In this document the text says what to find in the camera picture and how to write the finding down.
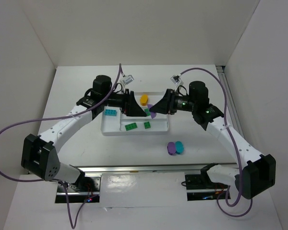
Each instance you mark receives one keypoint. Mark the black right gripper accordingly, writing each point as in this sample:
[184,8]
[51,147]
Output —
[169,101]

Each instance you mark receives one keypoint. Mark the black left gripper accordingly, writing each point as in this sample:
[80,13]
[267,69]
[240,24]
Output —
[127,102]

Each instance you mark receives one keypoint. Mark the purple square lego brick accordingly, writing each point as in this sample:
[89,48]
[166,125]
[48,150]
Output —
[152,114]

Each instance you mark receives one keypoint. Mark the yellow oval lego brick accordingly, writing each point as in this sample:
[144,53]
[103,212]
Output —
[144,100]

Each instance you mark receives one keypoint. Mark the green long lego brick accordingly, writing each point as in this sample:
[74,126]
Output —
[131,126]

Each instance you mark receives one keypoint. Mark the white compartment tray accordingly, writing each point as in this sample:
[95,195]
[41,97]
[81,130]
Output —
[152,124]

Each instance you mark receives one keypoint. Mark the teal long lego brick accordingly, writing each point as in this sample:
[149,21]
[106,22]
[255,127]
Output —
[110,112]

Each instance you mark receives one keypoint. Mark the purple oval lego brick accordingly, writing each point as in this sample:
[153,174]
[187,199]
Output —
[171,148]

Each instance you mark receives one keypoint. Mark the teal oval lego brick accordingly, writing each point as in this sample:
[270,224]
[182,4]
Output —
[179,147]

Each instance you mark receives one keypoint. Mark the green rounded lego brick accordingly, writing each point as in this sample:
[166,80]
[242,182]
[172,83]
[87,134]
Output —
[147,112]

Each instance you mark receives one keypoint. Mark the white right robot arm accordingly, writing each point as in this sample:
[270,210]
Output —
[255,173]

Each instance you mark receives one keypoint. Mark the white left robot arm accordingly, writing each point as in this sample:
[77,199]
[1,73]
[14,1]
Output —
[40,153]

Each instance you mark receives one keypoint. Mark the green square lego brick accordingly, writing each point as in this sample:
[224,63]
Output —
[147,125]

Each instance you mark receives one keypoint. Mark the aluminium front rail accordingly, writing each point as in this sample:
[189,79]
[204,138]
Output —
[142,168]

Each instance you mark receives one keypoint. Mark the aluminium rail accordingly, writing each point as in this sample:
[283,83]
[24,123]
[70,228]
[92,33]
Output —
[234,120]
[142,168]

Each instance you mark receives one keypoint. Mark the aluminium rail right side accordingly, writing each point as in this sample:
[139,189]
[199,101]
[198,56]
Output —
[234,120]

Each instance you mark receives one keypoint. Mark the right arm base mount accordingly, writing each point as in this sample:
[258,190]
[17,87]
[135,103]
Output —
[200,187]

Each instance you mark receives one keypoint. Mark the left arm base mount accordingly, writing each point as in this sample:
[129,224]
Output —
[90,191]

